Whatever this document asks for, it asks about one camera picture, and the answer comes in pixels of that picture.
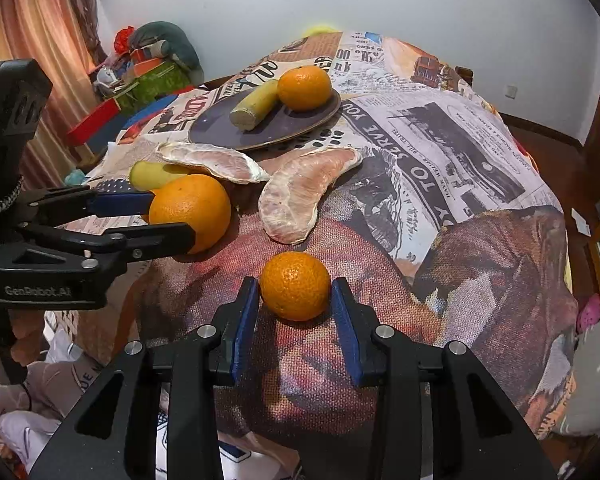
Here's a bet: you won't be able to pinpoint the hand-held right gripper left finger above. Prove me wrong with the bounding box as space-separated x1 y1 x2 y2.
27 276 261 480

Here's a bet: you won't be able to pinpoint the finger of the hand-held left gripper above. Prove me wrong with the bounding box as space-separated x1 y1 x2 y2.
15 222 197 271
22 185 156 223

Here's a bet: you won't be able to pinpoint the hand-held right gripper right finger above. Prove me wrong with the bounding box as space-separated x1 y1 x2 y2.
330 277 576 480

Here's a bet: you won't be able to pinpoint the yellow-green pear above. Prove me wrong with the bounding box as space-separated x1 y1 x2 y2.
129 160 196 192

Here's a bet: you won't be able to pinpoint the large orange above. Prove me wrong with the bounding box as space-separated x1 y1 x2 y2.
149 174 232 255

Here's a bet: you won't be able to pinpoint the small orange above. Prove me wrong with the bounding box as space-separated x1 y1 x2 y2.
259 251 332 322

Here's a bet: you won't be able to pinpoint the curved peeled pomelo segment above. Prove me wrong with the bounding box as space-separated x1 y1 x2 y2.
258 146 363 245

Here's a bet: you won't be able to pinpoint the dark round plate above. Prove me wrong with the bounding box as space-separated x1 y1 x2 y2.
187 87 342 152

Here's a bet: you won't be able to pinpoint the orange striped curtain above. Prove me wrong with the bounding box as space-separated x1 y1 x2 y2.
0 0 101 191

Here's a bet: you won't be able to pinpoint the long red box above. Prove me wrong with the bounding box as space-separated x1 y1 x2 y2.
67 97 123 148

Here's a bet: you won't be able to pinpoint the newspaper printed cloth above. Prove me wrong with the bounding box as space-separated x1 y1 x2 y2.
45 30 578 480

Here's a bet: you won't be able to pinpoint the yellow-green sugarcane piece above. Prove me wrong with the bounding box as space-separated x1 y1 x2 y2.
229 79 281 132

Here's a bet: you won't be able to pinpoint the grey plush toy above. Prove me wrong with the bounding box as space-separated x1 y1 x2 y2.
129 21 204 83

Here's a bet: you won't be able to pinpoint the medium orange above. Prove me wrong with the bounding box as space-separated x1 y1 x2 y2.
277 66 332 112

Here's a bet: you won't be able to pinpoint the pink spotted toy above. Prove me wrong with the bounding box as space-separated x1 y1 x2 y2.
577 294 600 333

